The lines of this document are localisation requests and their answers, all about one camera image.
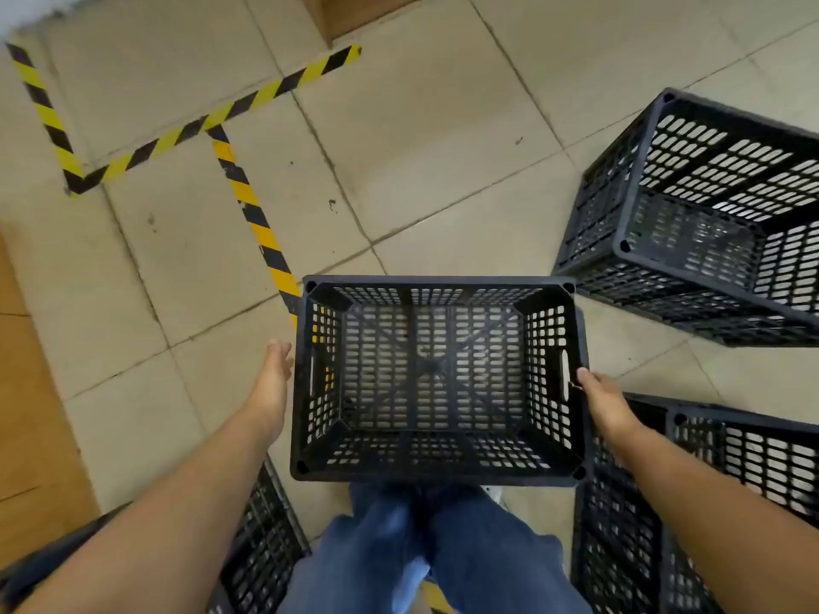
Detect light oak wooden cabinet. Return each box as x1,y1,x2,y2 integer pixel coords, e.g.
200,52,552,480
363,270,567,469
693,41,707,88
0,228,102,570

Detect person's blue jeans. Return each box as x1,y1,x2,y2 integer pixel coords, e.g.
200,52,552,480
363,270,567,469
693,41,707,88
278,482,593,614

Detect black plastic crate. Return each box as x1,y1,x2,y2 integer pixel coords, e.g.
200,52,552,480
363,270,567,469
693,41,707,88
571,392,819,614
289,274,591,488
0,456,313,614
553,87,819,348

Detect person's left hand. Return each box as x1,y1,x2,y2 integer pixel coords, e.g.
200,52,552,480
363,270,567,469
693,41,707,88
246,339,294,445

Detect yellow black striped floor tape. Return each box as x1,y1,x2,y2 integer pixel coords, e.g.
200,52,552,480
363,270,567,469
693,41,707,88
4,43,456,614

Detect person's right hand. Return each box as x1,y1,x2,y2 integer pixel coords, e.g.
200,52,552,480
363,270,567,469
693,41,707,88
578,368,644,445

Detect person's left forearm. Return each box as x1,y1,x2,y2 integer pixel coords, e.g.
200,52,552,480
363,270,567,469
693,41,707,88
12,408,286,614

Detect person's right forearm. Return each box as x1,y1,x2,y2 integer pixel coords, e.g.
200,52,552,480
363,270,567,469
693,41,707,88
604,421,819,614

